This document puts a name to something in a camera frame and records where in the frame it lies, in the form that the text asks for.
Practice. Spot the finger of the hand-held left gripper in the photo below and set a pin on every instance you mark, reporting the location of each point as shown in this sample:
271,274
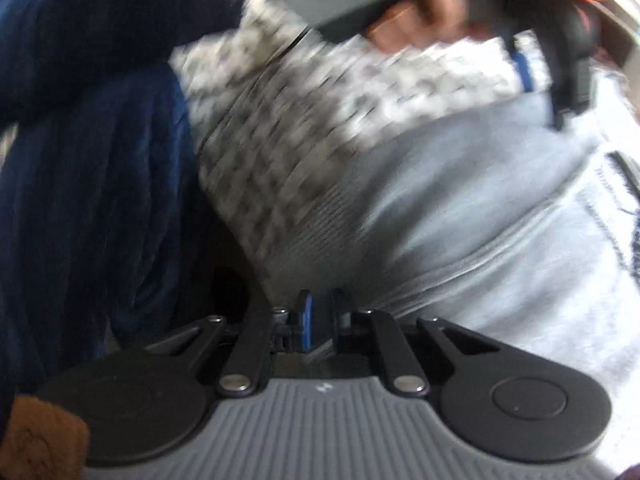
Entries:
567,85
523,67

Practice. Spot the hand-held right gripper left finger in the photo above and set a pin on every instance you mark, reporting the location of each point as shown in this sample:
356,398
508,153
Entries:
307,322

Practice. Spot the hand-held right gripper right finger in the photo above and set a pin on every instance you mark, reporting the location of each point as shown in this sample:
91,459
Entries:
342,327

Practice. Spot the grey-blue knit sweater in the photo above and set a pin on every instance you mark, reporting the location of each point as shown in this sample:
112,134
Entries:
475,210

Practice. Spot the person's left hand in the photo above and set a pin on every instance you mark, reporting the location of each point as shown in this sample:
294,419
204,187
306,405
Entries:
440,0

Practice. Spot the dark grey sofa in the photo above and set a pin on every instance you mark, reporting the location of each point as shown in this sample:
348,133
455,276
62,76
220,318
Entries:
622,35

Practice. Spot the grey checked quilted blanket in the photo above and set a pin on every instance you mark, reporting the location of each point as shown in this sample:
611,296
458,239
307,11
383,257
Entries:
300,125

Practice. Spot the person's dark blue clothing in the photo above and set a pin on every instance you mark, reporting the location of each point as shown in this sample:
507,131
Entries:
90,220

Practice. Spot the brown fuzzy patch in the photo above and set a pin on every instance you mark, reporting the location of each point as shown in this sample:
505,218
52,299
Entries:
35,440

